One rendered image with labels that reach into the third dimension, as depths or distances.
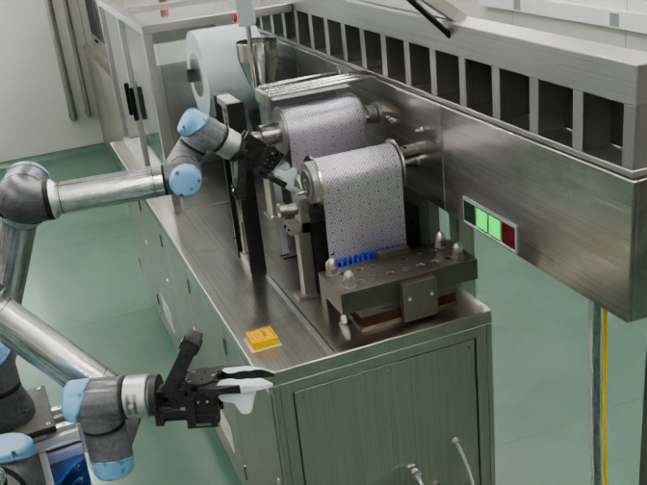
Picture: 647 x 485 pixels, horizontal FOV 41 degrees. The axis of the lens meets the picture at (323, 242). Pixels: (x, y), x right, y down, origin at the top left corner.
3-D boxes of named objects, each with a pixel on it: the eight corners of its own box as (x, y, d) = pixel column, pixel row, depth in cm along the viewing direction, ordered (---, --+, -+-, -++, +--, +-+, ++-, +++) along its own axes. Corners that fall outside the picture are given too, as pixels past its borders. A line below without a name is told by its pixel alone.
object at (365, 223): (329, 266, 239) (323, 203, 232) (405, 246, 246) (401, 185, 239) (330, 266, 239) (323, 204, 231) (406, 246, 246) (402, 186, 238)
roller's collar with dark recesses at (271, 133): (258, 143, 256) (255, 123, 253) (276, 140, 257) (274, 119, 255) (264, 149, 250) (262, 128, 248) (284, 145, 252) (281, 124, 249)
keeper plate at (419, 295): (401, 319, 229) (399, 282, 225) (434, 310, 232) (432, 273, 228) (405, 323, 227) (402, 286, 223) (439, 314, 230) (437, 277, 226)
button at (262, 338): (245, 340, 229) (245, 332, 229) (271, 333, 232) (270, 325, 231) (253, 351, 223) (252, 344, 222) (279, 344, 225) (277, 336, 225)
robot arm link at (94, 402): (78, 410, 156) (67, 370, 152) (138, 406, 155) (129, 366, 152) (64, 436, 148) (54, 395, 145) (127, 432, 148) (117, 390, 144)
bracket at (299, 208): (292, 295, 251) (279, 197, 240) (312, 290, 253) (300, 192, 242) (297, 302, 247) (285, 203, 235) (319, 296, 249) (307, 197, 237)
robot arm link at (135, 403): (130, 368, 152) (117, 388, 144) (156, 366, 152) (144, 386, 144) (137, 406, 154) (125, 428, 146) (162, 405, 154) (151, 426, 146)
